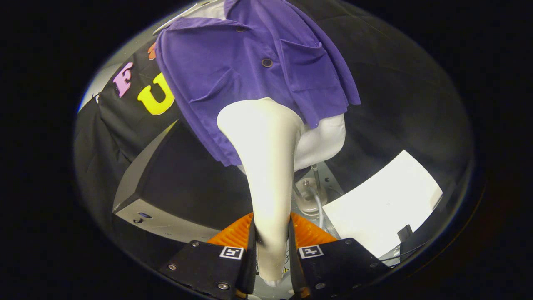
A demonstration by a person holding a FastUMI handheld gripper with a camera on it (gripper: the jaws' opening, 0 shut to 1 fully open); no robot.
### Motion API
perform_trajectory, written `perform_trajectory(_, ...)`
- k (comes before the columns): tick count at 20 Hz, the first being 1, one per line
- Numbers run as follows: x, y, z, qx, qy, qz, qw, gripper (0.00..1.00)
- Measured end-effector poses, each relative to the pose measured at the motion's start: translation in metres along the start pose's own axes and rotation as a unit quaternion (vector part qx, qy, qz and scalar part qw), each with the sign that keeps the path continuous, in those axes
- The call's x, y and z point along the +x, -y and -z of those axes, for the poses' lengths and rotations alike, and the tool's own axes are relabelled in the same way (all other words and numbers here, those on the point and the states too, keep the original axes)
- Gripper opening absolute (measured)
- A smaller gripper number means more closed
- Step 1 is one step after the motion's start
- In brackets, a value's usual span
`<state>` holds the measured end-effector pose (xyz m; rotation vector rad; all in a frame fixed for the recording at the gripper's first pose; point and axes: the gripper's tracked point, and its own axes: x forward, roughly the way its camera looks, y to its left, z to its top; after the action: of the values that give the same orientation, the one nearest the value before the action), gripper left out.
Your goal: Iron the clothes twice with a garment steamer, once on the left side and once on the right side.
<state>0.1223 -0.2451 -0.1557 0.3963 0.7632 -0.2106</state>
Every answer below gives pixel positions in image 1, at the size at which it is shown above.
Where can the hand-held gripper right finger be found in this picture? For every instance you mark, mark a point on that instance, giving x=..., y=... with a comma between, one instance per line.
x=333, y=268

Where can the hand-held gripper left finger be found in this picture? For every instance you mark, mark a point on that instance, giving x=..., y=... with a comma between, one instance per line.
x=208, y=266

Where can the white garment steamer head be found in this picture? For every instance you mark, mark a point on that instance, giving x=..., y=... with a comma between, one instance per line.
x=266, y=166

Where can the purple jacket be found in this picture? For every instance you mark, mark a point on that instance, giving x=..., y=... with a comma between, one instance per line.
x=233, y=62

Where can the beige steamer base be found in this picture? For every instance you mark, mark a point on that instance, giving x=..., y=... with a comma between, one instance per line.
x=306, y=204

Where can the white clothes hanger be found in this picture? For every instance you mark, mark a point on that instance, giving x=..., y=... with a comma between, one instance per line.
x=175, y=18

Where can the small black block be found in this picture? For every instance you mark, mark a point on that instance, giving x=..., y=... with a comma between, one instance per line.
x=404, y=234

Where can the white paper sheet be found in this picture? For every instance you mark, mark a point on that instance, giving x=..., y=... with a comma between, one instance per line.
x=383, y=204

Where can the grey cabinet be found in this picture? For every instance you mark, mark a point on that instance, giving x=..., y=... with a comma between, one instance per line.
x=187, y=179

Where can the white mannequin torso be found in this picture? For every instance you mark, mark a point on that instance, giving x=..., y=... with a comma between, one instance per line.
x=325, y=141

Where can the black backdrop cloth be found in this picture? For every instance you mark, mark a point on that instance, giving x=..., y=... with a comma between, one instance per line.
x=112, y=137

